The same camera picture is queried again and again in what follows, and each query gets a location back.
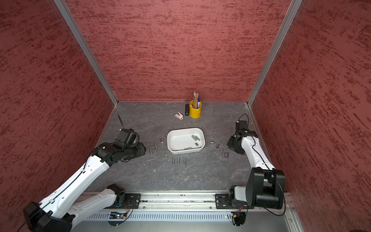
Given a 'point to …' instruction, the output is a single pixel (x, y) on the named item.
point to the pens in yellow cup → (196, 100)
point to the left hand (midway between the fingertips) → (141, 153)
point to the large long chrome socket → (150, 151)
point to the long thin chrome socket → (173, 160)
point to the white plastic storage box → (185, 140)
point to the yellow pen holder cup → (194, 113)
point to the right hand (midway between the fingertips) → (231, 149)
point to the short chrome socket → (162, 140)
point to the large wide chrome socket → (226, 154)
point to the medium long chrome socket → (155, 146)
